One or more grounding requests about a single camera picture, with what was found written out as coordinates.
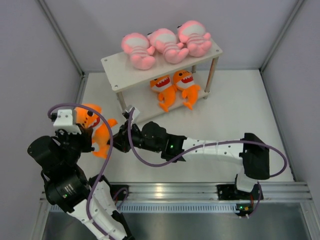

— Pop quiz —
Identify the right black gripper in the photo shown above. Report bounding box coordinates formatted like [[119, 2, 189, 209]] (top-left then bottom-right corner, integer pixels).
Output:
[[107, 120, 162, 154]]

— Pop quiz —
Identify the orange shark plush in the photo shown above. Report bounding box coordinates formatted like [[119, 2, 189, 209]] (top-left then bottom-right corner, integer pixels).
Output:
[[173, 69, 201, 110], [75, 107, 110, 159], [149, 74, 177, 112]]

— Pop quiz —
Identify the orange shark plush front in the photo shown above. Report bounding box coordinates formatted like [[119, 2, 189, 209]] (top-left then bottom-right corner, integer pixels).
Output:
[[173, 69, 201, 110]]

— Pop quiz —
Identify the pink plush toy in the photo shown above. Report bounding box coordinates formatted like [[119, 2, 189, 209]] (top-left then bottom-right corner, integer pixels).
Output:
[[121, 32, 156, 70], [177, 20, 212, 58], [147, 28, 189, 64]]

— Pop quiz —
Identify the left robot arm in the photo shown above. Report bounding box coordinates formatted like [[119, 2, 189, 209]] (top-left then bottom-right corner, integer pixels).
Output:
[[27, 126, 134, 240]]

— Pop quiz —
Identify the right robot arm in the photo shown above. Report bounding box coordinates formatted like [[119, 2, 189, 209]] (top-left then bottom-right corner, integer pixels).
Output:
[[109, 121, 271, 199]]

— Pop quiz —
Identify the white two-tier shelf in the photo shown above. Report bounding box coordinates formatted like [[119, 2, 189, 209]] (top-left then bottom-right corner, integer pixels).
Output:
[[100, 27, 224, 130]]

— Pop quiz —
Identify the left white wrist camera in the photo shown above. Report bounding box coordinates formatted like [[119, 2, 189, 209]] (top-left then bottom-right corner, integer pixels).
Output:
[[50, 109, 81, 135]]

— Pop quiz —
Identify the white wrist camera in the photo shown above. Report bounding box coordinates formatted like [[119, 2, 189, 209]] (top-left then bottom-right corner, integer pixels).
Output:
[[50, 109, 81, 135], [122, 105, 140, 124]]

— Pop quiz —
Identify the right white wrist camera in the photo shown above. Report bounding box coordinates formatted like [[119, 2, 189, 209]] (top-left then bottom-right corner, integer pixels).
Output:
[[122, 105, 140, 124]]

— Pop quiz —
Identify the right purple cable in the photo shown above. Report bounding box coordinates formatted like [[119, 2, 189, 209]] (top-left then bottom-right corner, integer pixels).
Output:
[[126, 106, 288, 218]]

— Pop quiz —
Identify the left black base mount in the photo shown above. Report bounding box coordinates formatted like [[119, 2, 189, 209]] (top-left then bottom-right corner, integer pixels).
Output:
[[110, 184, 129, 201]]

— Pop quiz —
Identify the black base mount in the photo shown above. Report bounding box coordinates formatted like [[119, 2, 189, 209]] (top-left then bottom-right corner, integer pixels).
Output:
[[216, 184, 264, 201], [110, 184, 129, 201]]

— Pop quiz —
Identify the aluminium front rail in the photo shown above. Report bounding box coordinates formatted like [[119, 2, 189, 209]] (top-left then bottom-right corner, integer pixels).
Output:
[[39, 181, 313, 201]]

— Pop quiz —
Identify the grey slotted cable duct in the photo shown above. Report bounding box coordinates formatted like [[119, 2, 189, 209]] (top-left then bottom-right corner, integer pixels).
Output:
[[117, 202, 240, 214]]

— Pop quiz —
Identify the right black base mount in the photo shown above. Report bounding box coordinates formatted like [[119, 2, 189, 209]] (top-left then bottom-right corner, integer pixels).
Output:
[[216, 184, 264, 201]]

